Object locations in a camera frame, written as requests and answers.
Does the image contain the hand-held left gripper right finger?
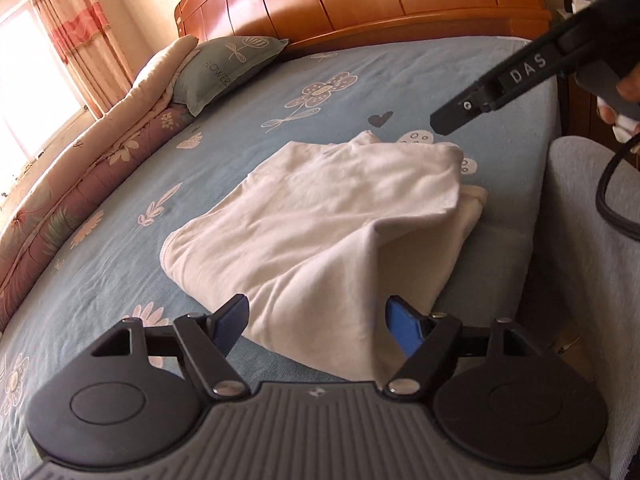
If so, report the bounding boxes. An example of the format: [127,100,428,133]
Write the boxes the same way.
[382,296,549,403]

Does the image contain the pink striped curtain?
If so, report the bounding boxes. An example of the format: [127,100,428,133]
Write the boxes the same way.
[21,0,135,117]

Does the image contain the white printed sweatshirt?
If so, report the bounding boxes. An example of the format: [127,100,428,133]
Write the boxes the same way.
[160,130,488,383]

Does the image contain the person's right hand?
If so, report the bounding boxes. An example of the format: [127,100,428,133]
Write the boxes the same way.
[596,62,640,145]

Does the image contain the folded pink floral quilt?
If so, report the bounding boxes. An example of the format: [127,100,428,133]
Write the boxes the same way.
[0,35,201,333]

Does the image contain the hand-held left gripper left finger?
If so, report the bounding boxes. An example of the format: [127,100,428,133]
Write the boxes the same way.
[92,294,251,402]

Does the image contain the grey-green flower pillow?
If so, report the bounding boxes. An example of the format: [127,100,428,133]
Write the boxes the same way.
[170,35,291,117]

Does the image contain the person's grey trousers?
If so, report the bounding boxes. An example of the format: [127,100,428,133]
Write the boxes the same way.
[515,135,640,480]

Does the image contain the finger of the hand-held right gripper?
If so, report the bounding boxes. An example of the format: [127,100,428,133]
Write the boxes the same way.
[429,80,493,137]

